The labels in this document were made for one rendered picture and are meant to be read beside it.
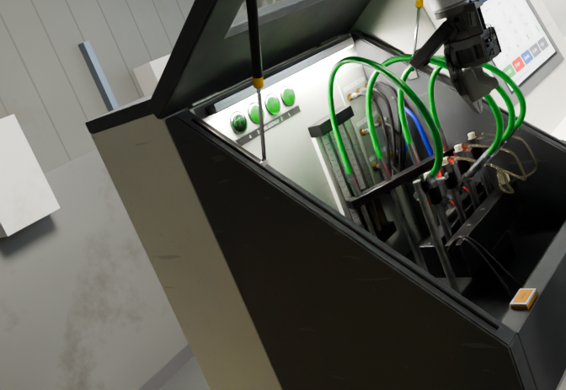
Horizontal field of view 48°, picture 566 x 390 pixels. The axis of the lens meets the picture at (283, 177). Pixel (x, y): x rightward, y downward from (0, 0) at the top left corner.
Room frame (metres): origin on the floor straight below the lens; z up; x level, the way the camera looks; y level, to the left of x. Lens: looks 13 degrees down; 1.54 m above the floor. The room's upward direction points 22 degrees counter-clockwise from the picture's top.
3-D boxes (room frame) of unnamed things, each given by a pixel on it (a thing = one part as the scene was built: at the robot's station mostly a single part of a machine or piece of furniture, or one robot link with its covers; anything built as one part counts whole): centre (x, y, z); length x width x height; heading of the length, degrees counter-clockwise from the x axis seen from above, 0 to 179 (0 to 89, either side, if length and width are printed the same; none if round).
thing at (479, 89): (1.20, -0.41, 1.28); 0.06 x 0.03 x 0.09; 45
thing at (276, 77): (1.51, -0.11, 1.43); 0.54 x 0.03 x 0.02; 135
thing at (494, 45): (1.21, -0.42, 1.39); 0.09 x 0.08 x 0.12; 45
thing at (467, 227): (1.41, -0.38, 0.91); 0.34 x 0.10 x 0.15; 135
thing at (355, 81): (1.68, -0.28, 1.20); 0.13 x 0.03 x 0.31; 135
